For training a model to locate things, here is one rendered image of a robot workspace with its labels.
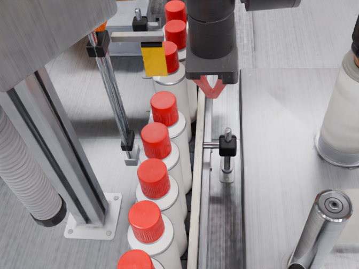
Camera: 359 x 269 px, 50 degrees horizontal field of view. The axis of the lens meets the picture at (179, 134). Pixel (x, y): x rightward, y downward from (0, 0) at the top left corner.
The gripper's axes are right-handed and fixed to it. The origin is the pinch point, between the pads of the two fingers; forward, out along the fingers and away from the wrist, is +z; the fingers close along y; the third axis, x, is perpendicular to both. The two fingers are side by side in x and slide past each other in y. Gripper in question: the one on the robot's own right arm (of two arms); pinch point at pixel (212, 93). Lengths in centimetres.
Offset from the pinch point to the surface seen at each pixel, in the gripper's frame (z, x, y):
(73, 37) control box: -27.7, 7.7, -21.8
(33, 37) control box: -29.2, 9.1, -23.7
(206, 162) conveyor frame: 13.9, 1.2, -3.1
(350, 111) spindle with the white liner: 1.0, -19.4, -2.9
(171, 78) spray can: -2.8, 5.9, 0.4
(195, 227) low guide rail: 10.0, 2.3, -16.8
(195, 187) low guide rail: 10.1, 2.6, -10.2
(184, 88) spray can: 0.0, 4.3, 1.0
